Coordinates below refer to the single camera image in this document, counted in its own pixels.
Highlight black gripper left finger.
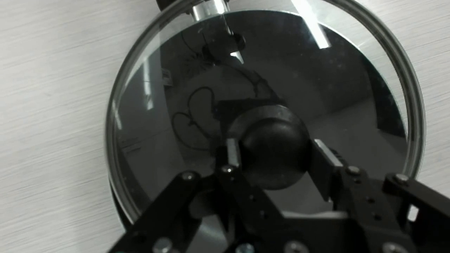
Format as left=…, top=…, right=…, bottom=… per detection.
left=108, top=135, right=285, bottom=253

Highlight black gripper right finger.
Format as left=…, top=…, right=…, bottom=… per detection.
left=307, top=138, right=450, bottom=253

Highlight glass lid with black knob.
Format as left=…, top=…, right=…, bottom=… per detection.
left=103, top=0, right=425, bottom=225

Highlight black cooking pot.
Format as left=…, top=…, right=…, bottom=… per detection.
left=103, top=0, right=425, bottom=237

